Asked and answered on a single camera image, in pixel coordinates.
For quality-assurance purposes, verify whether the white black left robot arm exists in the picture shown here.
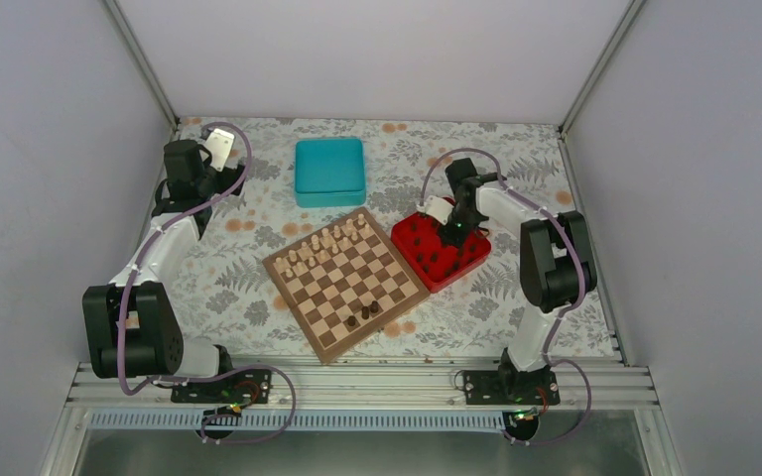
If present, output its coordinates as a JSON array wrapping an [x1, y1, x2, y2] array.
[[82, 122, 252, 402]]

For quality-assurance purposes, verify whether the aluminium corner post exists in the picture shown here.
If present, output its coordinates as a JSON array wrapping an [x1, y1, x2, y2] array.
[[100, 0, 180, 130], [559, 0, 647, 141]]

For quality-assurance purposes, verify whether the aluminium front rail frame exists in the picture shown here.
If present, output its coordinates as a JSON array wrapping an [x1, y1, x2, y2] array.
[[66, 359, 660, 411]]

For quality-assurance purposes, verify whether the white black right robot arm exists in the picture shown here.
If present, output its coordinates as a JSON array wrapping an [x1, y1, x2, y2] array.
[[437, 158, 596, 404]]

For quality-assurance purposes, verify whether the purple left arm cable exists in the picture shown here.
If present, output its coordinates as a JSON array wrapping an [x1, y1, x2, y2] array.
[[115, 120, 298, 446]]

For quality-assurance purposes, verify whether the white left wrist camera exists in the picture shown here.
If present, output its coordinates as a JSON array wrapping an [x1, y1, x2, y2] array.
[[203, 128, 235, 172]]

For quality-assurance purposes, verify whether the teal plastic box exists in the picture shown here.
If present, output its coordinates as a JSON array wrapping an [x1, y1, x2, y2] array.
[[294, 137, 367, 208]]

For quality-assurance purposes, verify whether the right aluminium corner post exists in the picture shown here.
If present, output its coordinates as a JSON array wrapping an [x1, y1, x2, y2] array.
[[559, 0, 647, 141]]

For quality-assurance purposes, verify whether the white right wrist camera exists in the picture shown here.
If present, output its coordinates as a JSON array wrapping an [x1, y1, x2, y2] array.
[[417, 195, 454, 225]]

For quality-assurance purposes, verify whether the wooden chess board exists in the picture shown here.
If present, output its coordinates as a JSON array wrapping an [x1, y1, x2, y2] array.
[[263, 206, 430, 364]]

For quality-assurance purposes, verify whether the floral patterned table mat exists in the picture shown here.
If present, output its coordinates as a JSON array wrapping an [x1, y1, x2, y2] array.
[[166, 118, 573, 359]]

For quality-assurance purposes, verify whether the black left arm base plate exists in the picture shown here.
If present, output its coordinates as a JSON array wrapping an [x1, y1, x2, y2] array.
[[171, 369, 272, 406]]

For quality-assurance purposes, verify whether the red plastic tray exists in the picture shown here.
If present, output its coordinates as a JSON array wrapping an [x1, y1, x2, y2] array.
[[391, 211, 491, 294]]

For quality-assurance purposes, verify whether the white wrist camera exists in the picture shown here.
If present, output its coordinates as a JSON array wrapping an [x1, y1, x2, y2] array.
[[203, 128, 235, 172], [417, 195, 454, 225]]

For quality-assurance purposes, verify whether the left aluminium corner post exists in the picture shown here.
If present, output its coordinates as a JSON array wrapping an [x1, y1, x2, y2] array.
[[100, 0, 180, 130]]

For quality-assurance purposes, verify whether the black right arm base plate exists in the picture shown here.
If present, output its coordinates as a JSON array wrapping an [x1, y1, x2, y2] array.
[[462, 367, 561, 406]]

